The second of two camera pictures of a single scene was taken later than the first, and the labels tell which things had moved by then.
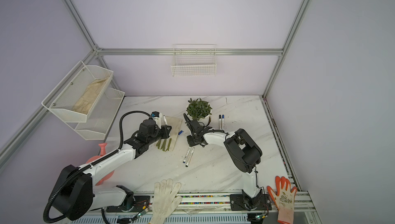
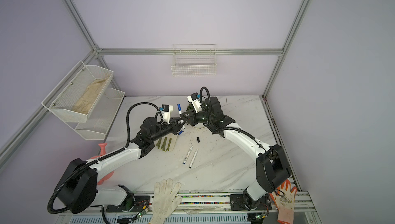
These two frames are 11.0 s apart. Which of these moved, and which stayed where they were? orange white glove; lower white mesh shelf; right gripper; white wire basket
Moved: right gripper
Stayed: orange white glove; white wire basket; lower white mesh shelf
